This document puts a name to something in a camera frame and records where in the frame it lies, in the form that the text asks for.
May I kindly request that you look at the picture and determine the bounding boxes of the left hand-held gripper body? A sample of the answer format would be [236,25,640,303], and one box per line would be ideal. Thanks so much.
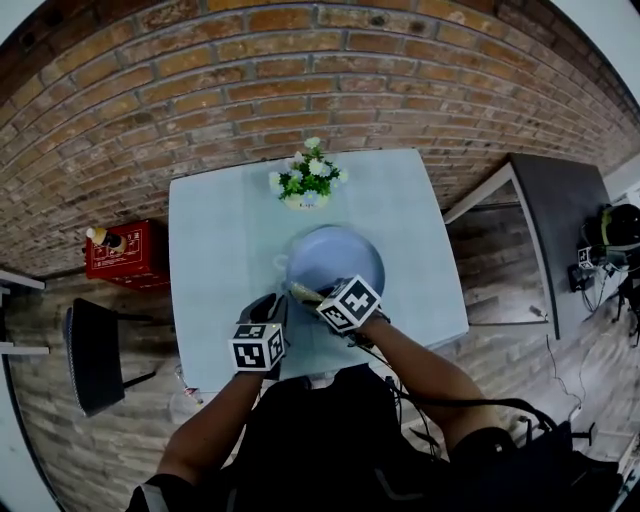
[228,323,287,374]

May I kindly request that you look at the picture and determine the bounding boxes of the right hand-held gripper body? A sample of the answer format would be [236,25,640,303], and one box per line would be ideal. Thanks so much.
[315,274,391,346]

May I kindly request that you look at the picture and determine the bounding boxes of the yellow-green sponge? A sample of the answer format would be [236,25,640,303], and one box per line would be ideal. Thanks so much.
[289,281,326,305]

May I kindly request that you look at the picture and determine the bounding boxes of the large blue plate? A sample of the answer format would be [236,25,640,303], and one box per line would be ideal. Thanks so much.
[284,225,387,314]

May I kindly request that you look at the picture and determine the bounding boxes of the person's right forearm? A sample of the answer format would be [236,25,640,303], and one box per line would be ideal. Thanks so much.
[357,317,501,449]

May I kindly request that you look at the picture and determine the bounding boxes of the person's left forearm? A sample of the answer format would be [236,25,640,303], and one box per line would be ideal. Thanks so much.
[157,369,264,481]

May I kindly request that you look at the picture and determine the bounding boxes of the light blue tablecloth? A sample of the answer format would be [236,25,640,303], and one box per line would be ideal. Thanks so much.
[168,148,470,396]

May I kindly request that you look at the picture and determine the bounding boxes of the clear plastic bottle red label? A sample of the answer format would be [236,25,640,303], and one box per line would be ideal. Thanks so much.
[173,364,204,406]

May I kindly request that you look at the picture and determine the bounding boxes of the person's black clothing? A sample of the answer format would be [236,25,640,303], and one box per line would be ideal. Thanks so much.
[127,364,626,512]

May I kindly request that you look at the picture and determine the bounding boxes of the white flowers in cream pot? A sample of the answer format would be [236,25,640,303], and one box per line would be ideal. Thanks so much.
[268,137,350,211]

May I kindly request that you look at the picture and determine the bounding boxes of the red box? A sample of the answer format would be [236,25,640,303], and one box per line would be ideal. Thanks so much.
[84,218,171,292]

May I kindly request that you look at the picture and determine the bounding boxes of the dark chair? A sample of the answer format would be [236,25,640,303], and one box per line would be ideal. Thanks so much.
[64,298,157,419]

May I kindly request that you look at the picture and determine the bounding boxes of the bottle with white cap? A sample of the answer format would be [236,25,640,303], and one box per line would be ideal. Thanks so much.
[85,227,127,251]

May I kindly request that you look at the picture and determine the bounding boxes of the dark-topped table with white legs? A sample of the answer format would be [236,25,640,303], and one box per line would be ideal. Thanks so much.
[442,153,621,341]

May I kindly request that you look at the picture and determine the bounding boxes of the black phone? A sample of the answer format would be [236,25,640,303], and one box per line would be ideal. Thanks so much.
[567,263,596,294]

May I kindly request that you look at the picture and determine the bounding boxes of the white side table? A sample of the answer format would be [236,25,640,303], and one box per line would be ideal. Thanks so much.
[0,269,51,356]

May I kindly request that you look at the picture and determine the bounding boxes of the black equipment stand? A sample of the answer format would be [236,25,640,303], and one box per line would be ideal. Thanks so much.
[612,272,640,349]

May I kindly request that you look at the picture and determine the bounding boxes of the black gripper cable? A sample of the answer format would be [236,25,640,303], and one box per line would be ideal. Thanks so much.
[349,339,601,451]

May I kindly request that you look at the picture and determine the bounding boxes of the black headset gear with straps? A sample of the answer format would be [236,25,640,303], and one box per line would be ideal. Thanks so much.
[582,203,640,271]

